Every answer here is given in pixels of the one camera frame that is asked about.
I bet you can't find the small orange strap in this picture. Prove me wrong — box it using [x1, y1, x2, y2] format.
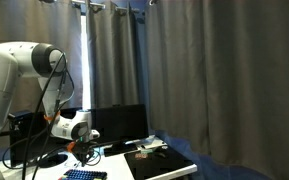
[67, 141, 77, 153]

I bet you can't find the black monitor stand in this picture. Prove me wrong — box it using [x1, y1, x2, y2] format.
[103, 139, 140, 158]

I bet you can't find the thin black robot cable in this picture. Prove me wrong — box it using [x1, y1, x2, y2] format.
[2, 68, 76, 180]

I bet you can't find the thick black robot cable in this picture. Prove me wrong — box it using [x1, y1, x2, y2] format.
[21, 53, 67, 180]

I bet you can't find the black desk mat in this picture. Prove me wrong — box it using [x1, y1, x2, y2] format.
[123, 146, 195, 180]

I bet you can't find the black computer monitor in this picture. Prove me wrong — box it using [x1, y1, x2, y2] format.
[92, 103, 150, 146]

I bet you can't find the metal curtain rod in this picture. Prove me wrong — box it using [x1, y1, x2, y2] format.
[38, 0, 158, 14]

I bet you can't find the black keyboard with coloured keys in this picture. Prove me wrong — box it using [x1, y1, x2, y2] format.
[57, 168, 108, 180]

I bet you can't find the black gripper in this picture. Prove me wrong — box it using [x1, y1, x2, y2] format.
[72, 139, 96, 167]

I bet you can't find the dark fabric curtain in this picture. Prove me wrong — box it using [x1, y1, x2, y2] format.
[0, 0, 84, 116]
[146, 0, 289, 180]
[87, 1, 142, 109]

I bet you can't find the wide orange strap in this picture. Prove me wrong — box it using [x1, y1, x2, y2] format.
[43, 111, 62, 122]

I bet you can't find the large black monitor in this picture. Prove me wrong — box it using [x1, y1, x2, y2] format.
[7, 107, 97, 168]

